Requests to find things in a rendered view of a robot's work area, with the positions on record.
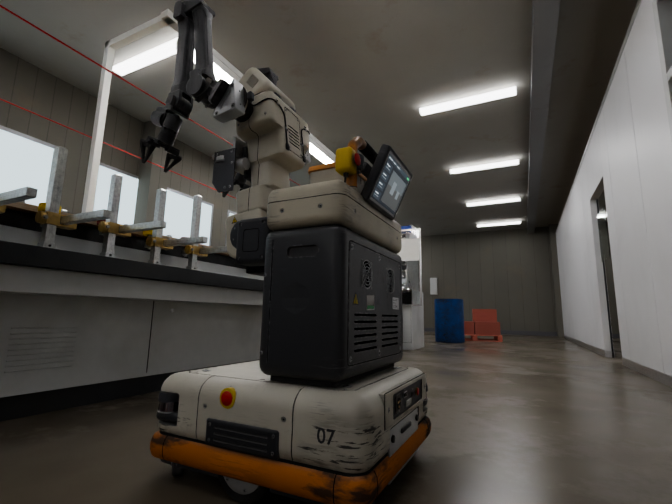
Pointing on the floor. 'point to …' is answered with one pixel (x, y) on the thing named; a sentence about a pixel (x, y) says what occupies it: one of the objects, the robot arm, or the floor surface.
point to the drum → (449, 321)
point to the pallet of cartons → (483, 325)
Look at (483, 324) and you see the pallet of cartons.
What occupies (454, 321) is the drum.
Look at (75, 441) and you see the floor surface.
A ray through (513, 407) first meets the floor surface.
